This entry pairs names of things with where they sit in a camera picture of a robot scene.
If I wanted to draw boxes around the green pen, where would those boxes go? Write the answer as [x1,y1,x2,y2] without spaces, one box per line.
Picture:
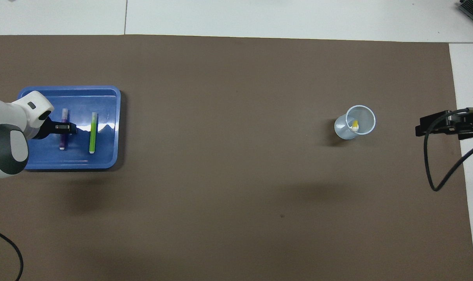
[89,112,98,154]

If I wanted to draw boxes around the brown table mat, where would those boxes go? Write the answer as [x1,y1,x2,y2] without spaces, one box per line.
[0,34,473,281]

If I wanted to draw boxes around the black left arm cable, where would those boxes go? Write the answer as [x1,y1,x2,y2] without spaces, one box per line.
[0,226,24,281]

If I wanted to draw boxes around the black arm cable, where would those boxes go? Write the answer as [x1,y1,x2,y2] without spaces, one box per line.
[0,226,24,281]
[423,107,473,192]

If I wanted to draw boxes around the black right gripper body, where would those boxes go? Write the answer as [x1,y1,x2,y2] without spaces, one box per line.
[448,98,473,140]

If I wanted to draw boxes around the purple pen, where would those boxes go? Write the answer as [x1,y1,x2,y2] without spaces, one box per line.
[59,108,70,151]

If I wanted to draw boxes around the blue plastic tray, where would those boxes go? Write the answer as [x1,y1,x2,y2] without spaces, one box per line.
[18,86,121,170]

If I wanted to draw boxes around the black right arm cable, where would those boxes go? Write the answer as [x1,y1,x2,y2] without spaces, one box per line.
[423,107,473,192]

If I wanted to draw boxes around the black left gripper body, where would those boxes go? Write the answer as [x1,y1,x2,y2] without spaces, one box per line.
[33,115,62,140]

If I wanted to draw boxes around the clear plastic cup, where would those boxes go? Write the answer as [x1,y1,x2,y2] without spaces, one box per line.
[334,105,376,140]

